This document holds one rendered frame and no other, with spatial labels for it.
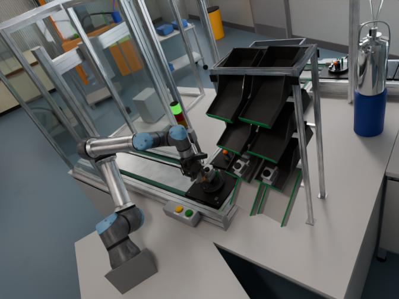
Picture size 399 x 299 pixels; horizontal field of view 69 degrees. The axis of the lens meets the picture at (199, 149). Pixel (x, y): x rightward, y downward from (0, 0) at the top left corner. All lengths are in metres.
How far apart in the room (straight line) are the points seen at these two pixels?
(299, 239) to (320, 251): 0.10
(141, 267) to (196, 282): 0.27
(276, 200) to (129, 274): 0.76
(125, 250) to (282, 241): 0.73
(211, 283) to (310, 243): 0.48
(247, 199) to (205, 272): 0.39
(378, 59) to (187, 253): 1.34
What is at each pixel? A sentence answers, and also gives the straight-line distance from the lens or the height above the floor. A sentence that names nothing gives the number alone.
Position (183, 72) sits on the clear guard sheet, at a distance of 2.78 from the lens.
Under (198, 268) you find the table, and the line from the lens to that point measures 1.49.
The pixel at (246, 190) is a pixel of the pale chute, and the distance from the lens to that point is 1.43.
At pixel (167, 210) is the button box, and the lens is 1.63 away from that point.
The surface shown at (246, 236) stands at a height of 0.86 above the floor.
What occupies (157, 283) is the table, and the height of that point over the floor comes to 0.86.
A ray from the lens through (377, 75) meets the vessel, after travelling 1.76.
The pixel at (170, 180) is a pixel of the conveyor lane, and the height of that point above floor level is 0.92.
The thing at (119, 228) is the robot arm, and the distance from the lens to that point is 1.48.
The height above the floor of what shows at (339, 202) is 0.86.
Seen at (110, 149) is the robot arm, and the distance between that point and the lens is 1.38.
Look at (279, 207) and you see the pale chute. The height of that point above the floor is 1.04.
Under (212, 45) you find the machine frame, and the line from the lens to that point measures 2.50.
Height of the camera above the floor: 2.09
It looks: 36 degrees down
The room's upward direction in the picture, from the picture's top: 21 degrees counter-clockwise
